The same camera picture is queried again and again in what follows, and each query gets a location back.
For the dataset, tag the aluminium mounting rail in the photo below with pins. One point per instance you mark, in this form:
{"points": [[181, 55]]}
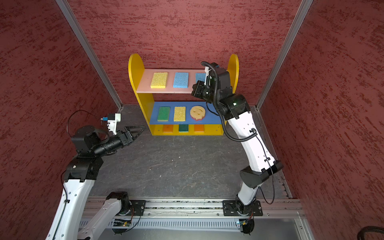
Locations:
{"points": [[214, 208]]}

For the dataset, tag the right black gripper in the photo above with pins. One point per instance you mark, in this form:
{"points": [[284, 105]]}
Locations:
{"points": [[199, 91]]}

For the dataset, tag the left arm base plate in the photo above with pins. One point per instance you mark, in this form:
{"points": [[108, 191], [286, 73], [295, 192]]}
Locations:
{"points": [[132, 208]]}

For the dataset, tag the round smiley face sponge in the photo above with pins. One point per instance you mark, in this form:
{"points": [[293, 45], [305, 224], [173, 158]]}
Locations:
{"points": [[197, 113]]}

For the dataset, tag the dark green sponge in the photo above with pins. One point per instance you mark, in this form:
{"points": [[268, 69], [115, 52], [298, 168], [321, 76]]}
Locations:
{"points": [[183, 128]]}

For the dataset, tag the yellow sponge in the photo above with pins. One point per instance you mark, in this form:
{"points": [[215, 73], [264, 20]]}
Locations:
{"points": [[180, 114], [159, 80]]}

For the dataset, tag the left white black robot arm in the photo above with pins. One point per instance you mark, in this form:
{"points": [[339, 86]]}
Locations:
{"points": [[91, 145]]}

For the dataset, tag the light blue sponge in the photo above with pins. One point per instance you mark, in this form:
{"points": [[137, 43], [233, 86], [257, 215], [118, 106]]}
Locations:
{"points": [[181, 80], [200, 77]]}

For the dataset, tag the bright green sponge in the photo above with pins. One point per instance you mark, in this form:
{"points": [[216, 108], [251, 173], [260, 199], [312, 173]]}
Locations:
{"points": [[163, 114]]}

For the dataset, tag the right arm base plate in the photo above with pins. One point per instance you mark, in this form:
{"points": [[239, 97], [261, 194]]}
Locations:
{"points": [[236, 208]]}

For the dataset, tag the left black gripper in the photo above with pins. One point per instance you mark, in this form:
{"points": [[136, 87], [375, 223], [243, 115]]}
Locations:
{"points": [[126, 137]]}

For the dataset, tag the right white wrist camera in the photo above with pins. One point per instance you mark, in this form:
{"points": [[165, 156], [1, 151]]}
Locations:
{"points": [[207, 77]]}

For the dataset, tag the yellow shelf with coloured boards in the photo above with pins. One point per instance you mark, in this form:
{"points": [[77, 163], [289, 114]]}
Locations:
{"points": [[151, 99]]}

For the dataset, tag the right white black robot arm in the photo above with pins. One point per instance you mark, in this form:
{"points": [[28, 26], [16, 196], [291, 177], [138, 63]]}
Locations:
{"points": [[239, 126]]}

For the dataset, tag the tan orange-backed sponge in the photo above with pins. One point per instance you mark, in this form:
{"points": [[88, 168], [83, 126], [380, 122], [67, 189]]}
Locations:
{"points": [[168, 128]]}

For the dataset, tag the orange sponge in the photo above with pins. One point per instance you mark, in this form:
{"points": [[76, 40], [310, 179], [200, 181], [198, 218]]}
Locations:
{"points": [[199, 128]]}

